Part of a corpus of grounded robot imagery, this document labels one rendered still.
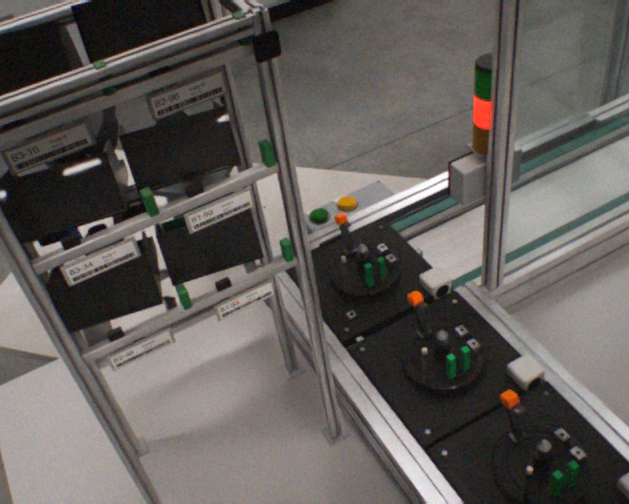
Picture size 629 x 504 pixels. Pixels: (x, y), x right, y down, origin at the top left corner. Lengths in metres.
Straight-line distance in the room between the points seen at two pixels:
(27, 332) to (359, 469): 0.80
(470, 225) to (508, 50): 0.59
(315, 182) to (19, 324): 0.77
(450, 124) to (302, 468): 2.46
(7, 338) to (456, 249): 0.98
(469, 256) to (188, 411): 0.64
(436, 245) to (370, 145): 1.91
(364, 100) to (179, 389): 2.53
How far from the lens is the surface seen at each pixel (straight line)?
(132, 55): 0.76
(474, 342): 1.26
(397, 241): 1.49
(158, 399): 1.46
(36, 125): 0.76
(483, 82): 1.15
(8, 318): 1.76
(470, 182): 1.23
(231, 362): 1.47
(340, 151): 3.41
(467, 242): 1.56
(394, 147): 3.40
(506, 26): 1.08
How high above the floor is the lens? 1.99
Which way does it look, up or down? 43 degrees down
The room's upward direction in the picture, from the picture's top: 10 degrees counter-clockwise
